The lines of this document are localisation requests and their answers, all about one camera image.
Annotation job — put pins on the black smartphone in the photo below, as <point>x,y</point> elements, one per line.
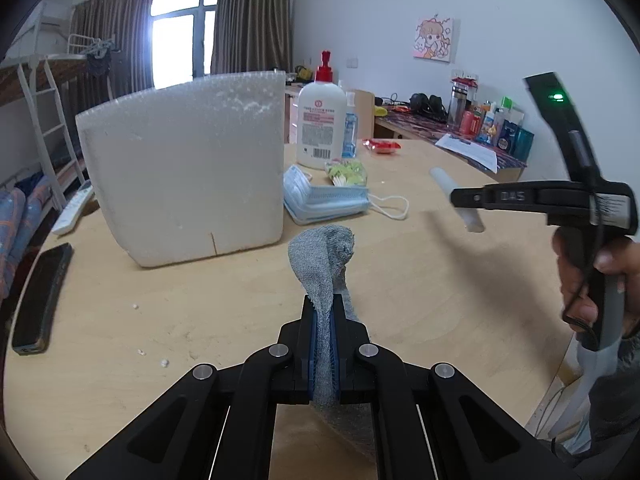
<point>35,316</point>

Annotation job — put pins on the metal bunk bed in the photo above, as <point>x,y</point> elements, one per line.
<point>37,80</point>

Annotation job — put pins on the white paper sheet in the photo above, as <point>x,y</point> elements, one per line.
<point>470,150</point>

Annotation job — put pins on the white foam box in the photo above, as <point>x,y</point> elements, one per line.
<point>191,171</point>

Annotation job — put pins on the grey sock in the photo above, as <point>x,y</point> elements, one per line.
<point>318,258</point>

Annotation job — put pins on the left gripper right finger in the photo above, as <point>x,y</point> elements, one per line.
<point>431,422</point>

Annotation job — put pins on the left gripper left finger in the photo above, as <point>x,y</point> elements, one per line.
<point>214,424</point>

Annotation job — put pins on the right brown curtain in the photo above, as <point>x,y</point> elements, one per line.
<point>251,36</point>

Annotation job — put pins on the white remote control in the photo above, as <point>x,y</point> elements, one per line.
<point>71,213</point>

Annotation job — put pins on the red snack packet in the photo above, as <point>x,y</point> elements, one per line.
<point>381,146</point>

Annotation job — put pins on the brown curtain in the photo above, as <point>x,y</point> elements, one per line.
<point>127,24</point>
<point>251,36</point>

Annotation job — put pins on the right hand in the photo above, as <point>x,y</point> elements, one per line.
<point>621,257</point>

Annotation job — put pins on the blue plaid quilt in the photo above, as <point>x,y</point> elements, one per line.
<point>20,217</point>

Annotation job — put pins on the white lotion pump bottle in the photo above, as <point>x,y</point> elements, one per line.
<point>321,118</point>

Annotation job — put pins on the blue face masks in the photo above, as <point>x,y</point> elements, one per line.
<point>307,203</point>

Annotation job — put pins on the left brown curtain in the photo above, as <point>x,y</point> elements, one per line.
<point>127,24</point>

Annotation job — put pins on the white air conditioner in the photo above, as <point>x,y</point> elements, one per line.
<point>46,21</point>

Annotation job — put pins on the anime wall picture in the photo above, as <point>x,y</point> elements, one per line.
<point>433,39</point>

